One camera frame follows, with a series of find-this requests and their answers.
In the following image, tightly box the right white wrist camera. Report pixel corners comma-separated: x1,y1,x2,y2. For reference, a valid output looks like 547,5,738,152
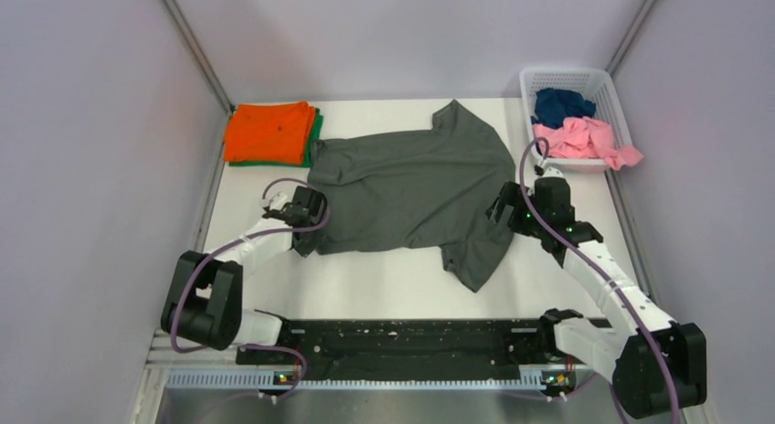
534,162,565,179

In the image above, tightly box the navy blue t-shirt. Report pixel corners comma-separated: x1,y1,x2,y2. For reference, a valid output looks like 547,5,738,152
531,88,597,130

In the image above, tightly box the white slotted cable duct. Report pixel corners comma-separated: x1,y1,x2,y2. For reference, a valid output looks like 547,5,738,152
165,369,551,392

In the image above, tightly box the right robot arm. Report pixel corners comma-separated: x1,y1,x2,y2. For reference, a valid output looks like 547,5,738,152
486,175,707,419

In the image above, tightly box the folded orange t-shirt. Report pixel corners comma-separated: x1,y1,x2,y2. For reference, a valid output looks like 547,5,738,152
224,101,317,164

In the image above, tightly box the grey t-shirt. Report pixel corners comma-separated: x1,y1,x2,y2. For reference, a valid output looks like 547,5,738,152
307,101,516,292

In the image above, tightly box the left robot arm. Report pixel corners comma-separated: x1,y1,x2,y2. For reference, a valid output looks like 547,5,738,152
161,183,330,364

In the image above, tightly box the aluminium frame rail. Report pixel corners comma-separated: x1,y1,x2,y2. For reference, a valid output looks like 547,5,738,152
145,329,193,367

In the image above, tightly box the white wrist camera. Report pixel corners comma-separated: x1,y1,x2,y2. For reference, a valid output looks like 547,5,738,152
261,192,290,220
534,162,565,179

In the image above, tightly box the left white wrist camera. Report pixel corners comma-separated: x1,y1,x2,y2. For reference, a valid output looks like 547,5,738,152
261,192,290,220

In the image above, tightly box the pink t-shirt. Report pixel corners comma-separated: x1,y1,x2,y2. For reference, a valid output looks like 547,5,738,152
533,117,643,170

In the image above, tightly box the white plastic basket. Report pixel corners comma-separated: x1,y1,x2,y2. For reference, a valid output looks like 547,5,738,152
519,68,633,173

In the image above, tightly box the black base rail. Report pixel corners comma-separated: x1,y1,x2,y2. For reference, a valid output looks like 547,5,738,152
236,319,582,387

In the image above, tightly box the folded green t-shirt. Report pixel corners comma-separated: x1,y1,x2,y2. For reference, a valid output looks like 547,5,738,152
228,108,324,168

